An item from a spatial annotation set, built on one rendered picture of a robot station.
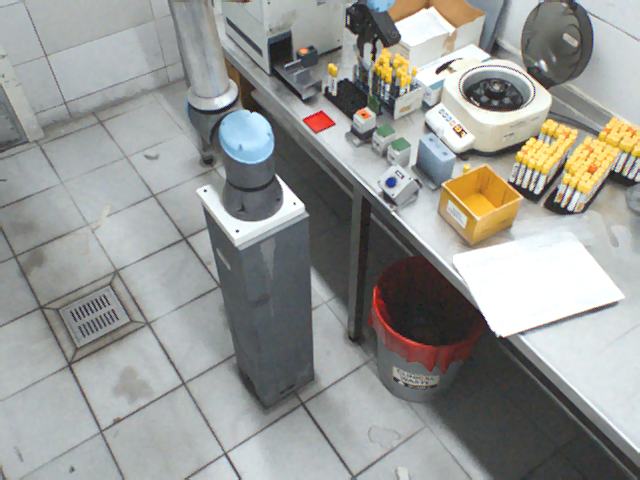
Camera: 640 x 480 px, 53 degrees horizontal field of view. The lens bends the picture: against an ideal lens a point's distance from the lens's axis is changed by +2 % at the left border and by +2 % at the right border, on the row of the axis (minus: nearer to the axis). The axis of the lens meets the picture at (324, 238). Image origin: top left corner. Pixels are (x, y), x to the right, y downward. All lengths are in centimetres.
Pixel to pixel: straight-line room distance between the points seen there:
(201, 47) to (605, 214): 103
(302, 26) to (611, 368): 124
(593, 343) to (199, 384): 138
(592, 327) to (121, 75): 258
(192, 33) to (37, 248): 168
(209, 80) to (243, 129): 13
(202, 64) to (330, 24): 71
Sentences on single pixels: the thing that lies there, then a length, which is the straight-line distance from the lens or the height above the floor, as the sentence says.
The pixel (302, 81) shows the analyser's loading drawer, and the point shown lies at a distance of 192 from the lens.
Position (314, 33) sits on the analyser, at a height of 96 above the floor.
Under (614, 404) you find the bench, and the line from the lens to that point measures 142.
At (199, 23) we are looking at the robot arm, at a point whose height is 134.
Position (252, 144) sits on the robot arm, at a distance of 141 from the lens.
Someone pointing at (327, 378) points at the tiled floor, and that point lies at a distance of 231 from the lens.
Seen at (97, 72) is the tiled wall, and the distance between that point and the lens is 336.
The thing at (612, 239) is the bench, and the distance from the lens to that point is 167.
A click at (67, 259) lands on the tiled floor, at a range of 281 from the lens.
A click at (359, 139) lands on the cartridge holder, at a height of 89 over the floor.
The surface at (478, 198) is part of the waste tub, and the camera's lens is 165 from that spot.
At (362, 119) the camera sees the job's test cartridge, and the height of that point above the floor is 95.
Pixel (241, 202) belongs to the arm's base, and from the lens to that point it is 152.
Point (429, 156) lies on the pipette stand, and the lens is 164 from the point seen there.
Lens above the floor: 205
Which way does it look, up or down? 50 degrees down
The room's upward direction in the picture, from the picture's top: straight up
